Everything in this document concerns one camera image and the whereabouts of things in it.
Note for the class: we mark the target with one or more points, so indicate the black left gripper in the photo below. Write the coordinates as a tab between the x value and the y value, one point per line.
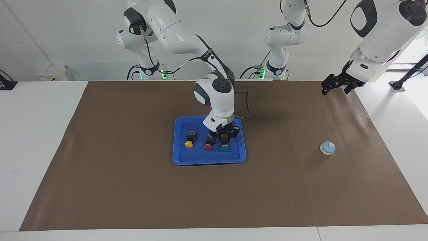
346	77

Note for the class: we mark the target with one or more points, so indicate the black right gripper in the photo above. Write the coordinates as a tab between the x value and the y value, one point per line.
222	132

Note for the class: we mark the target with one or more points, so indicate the green push button switch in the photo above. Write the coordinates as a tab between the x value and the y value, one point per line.
225	148

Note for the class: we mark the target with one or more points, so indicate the red push button switch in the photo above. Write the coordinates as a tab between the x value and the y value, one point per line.
208	146

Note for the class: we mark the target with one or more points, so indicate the yellow push button switch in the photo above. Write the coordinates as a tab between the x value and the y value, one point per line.
189	142

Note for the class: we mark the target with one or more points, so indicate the light blue call bell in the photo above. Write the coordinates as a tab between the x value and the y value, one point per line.
327	148

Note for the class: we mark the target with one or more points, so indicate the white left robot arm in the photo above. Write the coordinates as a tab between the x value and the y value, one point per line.
381	33

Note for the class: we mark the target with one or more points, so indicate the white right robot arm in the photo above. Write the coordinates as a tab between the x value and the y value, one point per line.
217	100

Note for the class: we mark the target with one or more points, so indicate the blue plastic tray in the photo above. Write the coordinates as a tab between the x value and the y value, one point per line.
200	155

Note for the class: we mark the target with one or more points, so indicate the black tripod stand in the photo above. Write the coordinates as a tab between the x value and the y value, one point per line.
398	85

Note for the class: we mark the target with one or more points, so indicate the brown table mat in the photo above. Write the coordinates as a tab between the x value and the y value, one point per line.
267	187

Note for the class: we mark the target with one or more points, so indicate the white wall socket box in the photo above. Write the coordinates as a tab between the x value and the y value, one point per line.
51	73

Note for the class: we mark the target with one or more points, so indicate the black clamp mount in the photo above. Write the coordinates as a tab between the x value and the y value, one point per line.
6	83

